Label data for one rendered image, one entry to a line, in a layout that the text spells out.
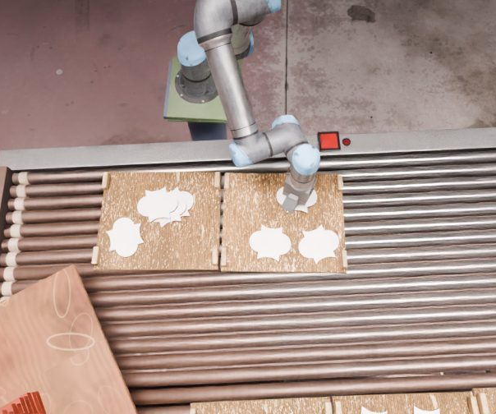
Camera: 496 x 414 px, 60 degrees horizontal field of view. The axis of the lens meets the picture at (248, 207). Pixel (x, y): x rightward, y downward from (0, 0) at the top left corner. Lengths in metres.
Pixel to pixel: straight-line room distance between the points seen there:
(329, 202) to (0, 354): 1.11
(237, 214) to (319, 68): 1.70
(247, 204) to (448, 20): 2.34
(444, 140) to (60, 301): 1.41
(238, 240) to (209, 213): 0.14
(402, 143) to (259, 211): 0.59
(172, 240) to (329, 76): 1.81
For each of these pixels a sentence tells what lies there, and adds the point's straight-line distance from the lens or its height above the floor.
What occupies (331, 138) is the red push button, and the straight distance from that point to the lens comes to 1.62.
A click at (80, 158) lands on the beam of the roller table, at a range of 1.69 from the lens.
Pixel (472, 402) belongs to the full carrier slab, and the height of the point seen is 0.96.
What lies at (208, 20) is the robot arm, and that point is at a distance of 1.18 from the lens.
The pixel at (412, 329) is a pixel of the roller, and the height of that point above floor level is 0.92.
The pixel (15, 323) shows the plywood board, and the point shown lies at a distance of 1.46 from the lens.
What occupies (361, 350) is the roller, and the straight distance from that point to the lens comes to 1.44.
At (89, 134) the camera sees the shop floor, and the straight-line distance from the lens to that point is 2.86.
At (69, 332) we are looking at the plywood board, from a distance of 1.39.
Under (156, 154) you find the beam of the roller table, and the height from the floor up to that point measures 0.92.
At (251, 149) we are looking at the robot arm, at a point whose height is 1.25.
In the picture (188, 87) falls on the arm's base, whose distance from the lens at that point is 1.70.
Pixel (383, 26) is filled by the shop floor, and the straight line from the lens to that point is 3.28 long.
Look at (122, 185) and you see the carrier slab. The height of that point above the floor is 0.94.
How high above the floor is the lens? 2.32
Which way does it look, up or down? 70 degrees down
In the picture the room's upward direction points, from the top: 2 degrees counter-clockwise
